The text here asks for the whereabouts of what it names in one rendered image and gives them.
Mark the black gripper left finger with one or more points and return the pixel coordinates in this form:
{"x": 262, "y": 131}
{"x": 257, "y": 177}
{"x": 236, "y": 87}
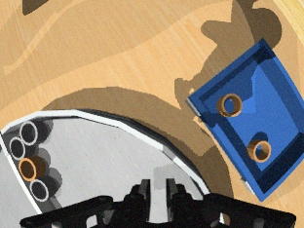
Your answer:
{"x": 127, "y": 214}

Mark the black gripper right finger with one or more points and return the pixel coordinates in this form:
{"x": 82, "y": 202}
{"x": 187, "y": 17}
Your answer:
{"x": 189, "y": 213}

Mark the blue crate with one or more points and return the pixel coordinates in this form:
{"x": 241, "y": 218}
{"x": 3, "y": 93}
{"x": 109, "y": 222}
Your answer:
{"x": 273, "y": 111}

